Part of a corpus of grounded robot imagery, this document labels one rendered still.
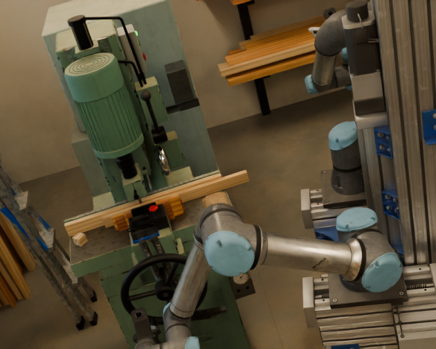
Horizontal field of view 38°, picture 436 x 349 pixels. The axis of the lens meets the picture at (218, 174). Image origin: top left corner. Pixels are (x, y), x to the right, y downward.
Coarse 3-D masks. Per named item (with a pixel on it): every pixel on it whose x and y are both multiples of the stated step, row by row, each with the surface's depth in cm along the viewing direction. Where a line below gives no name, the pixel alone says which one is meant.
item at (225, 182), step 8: (232, 176) 234; (240, 176) 234; (208, 184) 233; (216, 184) 234; (224, 184) 235; (232, 184) 235; (184, 192) 233; (192, 192) 233; (200, 192) 234; (208, 192) 235; (152, 200) 233; (184, 200) 234; (128, 208) 233; (104, 216) 232; (112, 224) 233
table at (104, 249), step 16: (224, 192) 234; (192, 208) 230; (176, 224) 224; (192, 224) 222; (96, 240) 228; (112, 240) 225; (128, 240) 223; (176, 240) 221; (80, 256) 222; (96, 256) 220; (112, 256) 221; (128, 256) 222; (80, 272) 221; (144, 272) 215
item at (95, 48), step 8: (80, 16) 209; (72, 24) 207; (80, 24) 207; (80, 32) 209; (88, 32) 211; (80, 40) 210; (88, 40) 211; (80, 48) 212; (88, 48) 212; (96, 48) 211; (80, 56) 212
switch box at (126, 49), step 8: (120, 32) 231; (128, 32) 229; (120, 40) 229; (136, 40) 230; (128, 48) 231; (136, 48) 232; (128, 56) 233; (128, 64) 234; (136, 64) 235; (144, 64) 235
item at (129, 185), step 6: (138, 168) 229; (138, 174) 225; (126, 180) 224; (132, 180) 223; (138, 180) 222; (126, 186) 222; (132, 186) 222; (138, 186) 223; (144, 186) 224; (126, 192) 223; (132, 192) 223; (138, 192) 224; (144, 192) 224; (132, 198) 225
